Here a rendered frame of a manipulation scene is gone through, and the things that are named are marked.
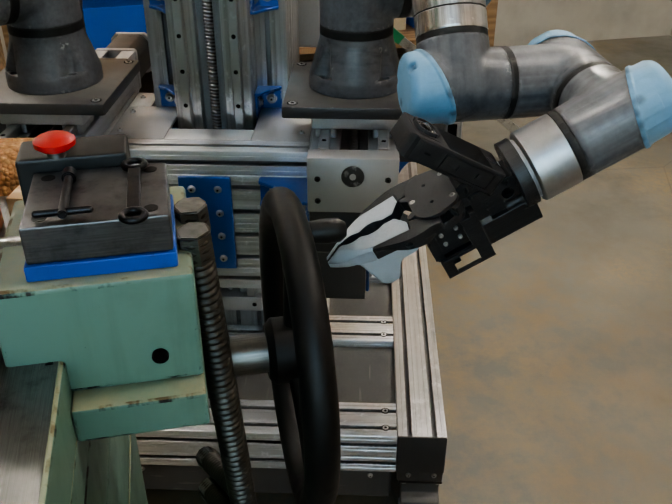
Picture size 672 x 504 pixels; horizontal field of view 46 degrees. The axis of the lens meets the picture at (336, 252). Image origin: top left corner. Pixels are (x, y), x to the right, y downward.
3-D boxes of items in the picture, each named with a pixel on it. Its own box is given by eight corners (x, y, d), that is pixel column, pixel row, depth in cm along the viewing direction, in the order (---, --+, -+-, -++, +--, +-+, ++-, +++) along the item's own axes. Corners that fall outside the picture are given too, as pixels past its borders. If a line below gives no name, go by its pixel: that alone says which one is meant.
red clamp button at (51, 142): (75, 154, 57) (72, 141, 57) (31, 158, 57) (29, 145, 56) (78, 138, 60) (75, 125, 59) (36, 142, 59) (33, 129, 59)
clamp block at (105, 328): (206, 379, 58) (194, 276, 53) (12, 405, 56) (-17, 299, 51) (194, 272, 70) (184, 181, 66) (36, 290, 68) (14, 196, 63)
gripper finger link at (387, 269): (355, 311, 80) (436, 268, 79) (328, 273, 77) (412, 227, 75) (349, 292, 83) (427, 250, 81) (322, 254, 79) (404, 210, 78)
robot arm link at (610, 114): (653, 102, 81) (699, 140, 75) (556, 154, 83) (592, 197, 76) (635, 39, 77) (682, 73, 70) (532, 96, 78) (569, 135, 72)
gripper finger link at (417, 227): (382, 268, 76) (464, 224, 74) (375, 258, 75) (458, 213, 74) (371, 240, 79) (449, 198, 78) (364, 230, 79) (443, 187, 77)
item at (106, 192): (178, 266, 54) (170, 195, 52) (10, 285, 52) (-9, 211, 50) (172, 184, 65) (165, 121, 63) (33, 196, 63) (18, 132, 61)
